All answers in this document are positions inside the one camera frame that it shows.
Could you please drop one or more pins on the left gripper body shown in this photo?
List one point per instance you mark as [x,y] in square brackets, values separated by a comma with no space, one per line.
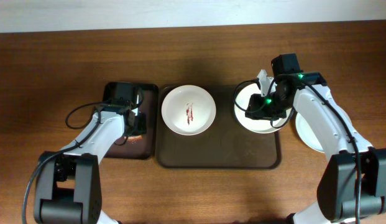
[140,125]

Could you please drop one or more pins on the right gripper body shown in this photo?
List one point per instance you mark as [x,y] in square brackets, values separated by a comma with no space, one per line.
[273,108]

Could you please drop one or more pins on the green orange sponge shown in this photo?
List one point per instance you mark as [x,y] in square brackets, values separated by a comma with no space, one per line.
[135,137]

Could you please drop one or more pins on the white plate front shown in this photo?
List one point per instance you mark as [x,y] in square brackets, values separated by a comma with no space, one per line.
[307,135]

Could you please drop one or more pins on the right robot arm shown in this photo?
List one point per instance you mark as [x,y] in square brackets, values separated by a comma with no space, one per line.
[353,185]

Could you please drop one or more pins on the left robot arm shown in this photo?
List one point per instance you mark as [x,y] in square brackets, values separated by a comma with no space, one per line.
[67,182]

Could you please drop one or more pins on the small black tray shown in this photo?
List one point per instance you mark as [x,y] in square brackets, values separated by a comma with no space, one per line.
[143,148]

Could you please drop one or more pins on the large dark brown tray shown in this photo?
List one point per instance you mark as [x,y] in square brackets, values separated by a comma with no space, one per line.
[226,144]

